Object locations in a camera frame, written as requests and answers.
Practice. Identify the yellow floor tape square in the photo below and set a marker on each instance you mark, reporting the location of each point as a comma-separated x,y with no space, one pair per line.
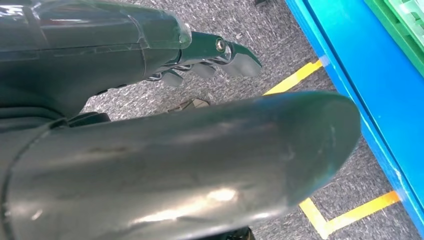
348,217

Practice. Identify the blue steel shelf rack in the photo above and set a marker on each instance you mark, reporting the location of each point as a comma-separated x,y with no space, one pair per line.
364,82

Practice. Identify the green plastic crate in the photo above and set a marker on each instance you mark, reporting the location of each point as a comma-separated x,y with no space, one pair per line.
397,36

